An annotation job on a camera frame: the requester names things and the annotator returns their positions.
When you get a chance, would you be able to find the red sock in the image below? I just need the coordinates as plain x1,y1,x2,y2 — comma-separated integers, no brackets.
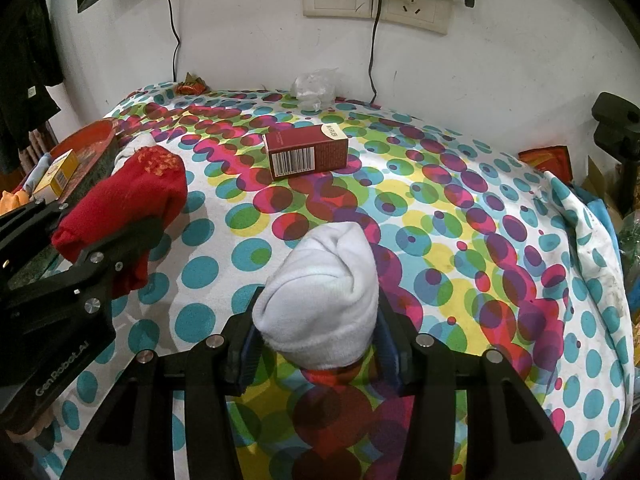
51,146,189,295

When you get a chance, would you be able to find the clear bag of snacks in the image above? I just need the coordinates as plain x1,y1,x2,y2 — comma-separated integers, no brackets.
617,210,640,351

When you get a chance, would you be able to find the clear plastic wrap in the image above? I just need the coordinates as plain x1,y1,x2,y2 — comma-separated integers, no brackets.
290,67,341,113

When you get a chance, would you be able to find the dark hanging garment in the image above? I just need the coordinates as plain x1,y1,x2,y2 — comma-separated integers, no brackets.
0,0,66,171

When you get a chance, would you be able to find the small yellow box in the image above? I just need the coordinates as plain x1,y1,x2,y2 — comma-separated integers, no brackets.
32,150,81,201

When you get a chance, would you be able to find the black charger cable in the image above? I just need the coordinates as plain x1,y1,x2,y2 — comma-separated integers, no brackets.
367,0,386,106

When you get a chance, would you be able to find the dark red box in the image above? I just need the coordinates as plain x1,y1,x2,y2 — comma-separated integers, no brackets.
262,124,349,181

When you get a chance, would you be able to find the red packet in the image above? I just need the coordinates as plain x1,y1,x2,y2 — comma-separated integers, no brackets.
517,146,571,181

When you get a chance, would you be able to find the thin black wall cable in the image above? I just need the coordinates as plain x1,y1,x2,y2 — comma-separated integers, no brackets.
165,0,182,83

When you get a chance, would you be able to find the white sock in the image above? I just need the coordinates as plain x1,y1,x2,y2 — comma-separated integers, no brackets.
251,221,378,370

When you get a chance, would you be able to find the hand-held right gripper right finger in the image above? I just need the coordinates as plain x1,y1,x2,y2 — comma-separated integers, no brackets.
372,287,583,480

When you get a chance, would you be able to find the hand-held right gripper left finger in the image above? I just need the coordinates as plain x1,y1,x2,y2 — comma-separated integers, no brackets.
60,285,266,480

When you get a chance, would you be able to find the white power outlet plate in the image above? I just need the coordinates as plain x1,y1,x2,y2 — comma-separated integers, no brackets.
372,0,453,36

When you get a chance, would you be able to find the red round tray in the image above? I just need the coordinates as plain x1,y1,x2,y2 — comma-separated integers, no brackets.
20,119,123,281

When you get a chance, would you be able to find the orange toy pig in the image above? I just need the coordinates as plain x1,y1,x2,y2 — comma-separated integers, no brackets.
0,189,28,218

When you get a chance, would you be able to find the polka dot bed sheet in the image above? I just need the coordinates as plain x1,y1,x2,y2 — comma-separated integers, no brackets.
10,80,631,480

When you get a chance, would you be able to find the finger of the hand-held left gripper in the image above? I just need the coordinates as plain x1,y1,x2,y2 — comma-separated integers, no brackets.
5,215,166,311
0,200,68,266

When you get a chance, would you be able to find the red orange candy wrapper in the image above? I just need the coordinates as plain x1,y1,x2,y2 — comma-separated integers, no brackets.
176,72,207,93

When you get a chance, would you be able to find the black clamp mount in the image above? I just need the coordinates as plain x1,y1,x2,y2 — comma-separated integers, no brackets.
591,91,640,211

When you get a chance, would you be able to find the light blue sock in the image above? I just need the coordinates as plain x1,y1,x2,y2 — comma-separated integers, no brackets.
22,152,53,191

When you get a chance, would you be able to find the blue cloth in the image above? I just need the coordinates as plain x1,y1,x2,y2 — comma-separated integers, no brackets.
575,185,623,231

